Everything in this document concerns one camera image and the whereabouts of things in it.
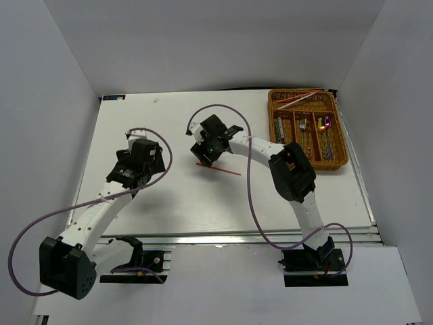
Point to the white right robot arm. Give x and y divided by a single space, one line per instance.
292 174

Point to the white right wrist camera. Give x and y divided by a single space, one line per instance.
194 129

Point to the gold ornate rainbow spoon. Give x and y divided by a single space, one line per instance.
321 127

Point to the purple iridescent spoon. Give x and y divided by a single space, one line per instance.
328 123

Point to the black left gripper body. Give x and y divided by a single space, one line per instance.
157 165

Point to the silver chopstick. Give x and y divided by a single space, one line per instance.
288 104

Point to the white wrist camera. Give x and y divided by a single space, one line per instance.
134 135
194 129

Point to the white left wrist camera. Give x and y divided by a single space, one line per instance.
134 135

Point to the woven wicker cutlery tray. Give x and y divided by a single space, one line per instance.
310 118

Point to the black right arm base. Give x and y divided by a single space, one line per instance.
301 270

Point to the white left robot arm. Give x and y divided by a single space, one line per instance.
71 263

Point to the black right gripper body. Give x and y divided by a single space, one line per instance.
208 147

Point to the blue table label sticker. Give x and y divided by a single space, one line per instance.
113 97

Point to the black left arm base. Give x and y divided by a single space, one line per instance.
142 266

